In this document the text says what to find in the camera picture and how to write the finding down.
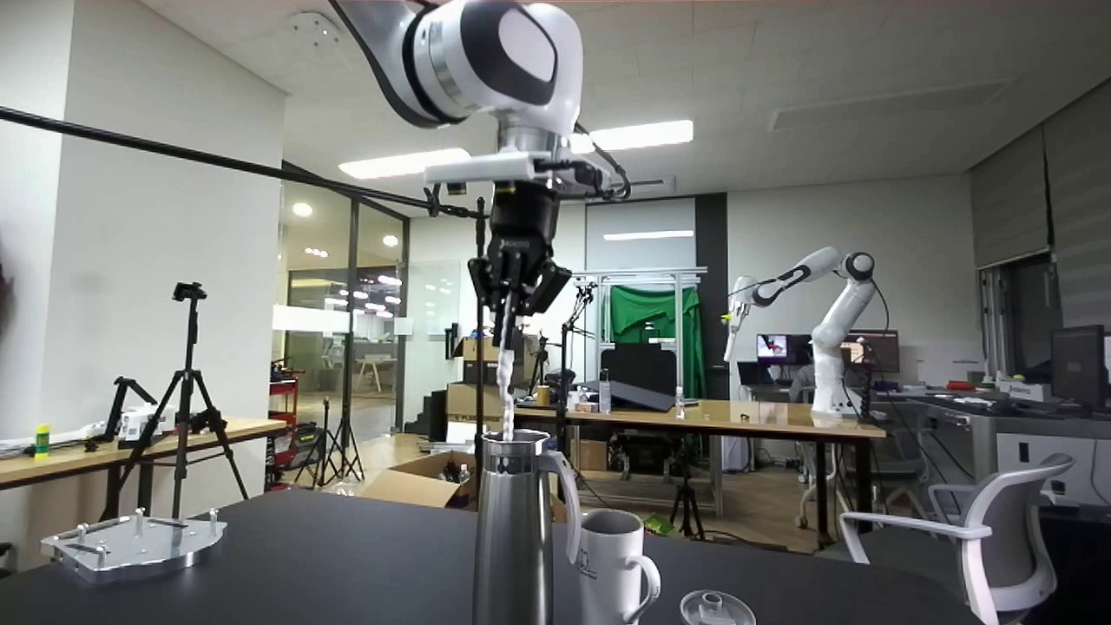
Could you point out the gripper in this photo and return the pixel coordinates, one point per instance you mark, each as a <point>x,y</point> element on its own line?
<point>523,221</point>

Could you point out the white twisted stir stick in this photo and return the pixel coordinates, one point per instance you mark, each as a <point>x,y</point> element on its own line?
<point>507,391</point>

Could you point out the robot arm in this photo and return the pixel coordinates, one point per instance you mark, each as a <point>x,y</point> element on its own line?
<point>486,52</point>

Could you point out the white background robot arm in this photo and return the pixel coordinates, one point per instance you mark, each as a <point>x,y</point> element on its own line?
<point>833,330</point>

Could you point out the silver metal flask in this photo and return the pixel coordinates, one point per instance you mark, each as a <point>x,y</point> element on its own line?
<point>512,529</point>

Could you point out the stack of boxes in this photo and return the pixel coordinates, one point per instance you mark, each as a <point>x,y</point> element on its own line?
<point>473,399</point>

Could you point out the green cloth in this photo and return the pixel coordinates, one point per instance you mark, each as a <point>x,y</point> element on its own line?
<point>647,317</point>

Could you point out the slim bottle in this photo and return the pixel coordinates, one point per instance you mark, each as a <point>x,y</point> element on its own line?
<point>604,391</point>

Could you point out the black screen panel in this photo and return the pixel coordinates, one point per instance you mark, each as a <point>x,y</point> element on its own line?
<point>638,373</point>

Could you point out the ceiling light panel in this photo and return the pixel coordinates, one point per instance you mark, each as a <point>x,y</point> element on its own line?
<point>404,162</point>
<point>642,134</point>

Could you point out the open cardboard box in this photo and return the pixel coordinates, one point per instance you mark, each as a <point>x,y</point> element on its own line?
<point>417,482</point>

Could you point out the group of black tripods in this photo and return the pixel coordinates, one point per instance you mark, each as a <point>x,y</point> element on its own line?
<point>334,451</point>

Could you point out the wooden table with black legs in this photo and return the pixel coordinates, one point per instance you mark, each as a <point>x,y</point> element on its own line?
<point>738,418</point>

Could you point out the red cart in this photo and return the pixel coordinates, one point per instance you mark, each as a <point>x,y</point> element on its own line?
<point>285,408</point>

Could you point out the row of monitors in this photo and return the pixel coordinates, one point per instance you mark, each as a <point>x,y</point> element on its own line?
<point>785,347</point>

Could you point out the white mug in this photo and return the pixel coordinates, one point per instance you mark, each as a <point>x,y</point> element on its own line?
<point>608,564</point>

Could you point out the black boom pole stand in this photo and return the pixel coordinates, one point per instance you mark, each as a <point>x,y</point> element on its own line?
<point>217,161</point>

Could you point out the clear glass lid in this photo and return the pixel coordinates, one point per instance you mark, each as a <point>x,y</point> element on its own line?
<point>716,609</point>

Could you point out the small black tripod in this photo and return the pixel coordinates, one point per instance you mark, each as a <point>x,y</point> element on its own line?
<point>121,404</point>

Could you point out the metal plate with pegs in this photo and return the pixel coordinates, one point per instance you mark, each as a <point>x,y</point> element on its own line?
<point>130,545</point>

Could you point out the yellow glue bottle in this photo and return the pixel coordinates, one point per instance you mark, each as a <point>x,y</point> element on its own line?
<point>42,441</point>

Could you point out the grey desk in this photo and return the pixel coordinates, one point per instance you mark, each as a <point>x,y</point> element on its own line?
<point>1024,434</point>

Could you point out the white office chair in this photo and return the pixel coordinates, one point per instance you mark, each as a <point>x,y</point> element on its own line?
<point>998,529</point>

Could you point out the grey window blinds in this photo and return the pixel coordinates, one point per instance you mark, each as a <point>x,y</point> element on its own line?
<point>1050,191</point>

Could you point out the dark monitor on grey desk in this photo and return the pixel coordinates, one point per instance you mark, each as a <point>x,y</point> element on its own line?
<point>1078,365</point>

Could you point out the aluminium frame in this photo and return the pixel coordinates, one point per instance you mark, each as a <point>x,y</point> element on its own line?
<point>677,286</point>

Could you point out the camera on tripod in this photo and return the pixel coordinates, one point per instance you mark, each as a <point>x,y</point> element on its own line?
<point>187,391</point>

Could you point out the long wooden wall table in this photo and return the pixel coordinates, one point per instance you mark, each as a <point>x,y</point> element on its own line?
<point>78,456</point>

